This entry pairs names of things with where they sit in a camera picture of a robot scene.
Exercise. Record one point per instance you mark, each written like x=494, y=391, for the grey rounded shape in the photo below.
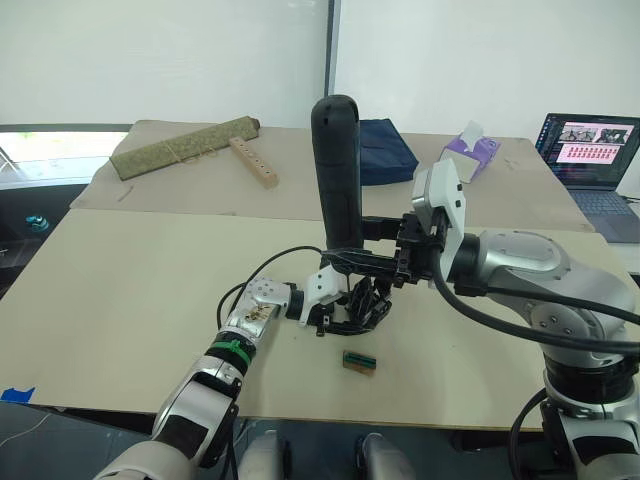
x=382, y=457

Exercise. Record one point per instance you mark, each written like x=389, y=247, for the wooden block with holes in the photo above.
x=254, y=164

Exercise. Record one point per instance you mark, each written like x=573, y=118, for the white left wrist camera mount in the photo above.
x=322, y=287

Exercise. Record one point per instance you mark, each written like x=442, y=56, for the small teal object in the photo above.
x=37, y=222

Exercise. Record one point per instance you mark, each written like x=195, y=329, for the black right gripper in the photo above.
x=415, y=252

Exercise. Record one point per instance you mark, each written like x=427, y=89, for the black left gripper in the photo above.
x=327, y=320

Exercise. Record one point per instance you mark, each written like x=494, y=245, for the open laptop computer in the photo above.
x=595, y=165

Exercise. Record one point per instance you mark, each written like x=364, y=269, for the navy blue cloth bag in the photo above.
x=386, y=150

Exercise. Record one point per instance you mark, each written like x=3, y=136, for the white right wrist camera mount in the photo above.
x=445, y=192

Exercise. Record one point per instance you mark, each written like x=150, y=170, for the beige cardboard sheet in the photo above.
x=125, y=310

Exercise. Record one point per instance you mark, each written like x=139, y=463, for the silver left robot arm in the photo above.
x=200, y=400

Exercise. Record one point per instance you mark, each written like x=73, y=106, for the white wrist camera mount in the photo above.
x=445, y=192
x=322, y=287

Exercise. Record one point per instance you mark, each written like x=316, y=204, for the purple tissue box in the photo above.
x=475, y=150

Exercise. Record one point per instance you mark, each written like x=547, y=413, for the olive green rolled mat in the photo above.
x=185, y=147

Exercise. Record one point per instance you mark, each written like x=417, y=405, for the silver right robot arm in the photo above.
x=530, y=272

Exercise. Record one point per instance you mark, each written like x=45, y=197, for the black electric screwdriver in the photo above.
x=337, y=170

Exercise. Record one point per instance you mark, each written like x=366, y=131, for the small green brown finger piece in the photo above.
x=359, y=363

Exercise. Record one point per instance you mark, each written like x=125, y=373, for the blue tape strip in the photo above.
x=17, y=394

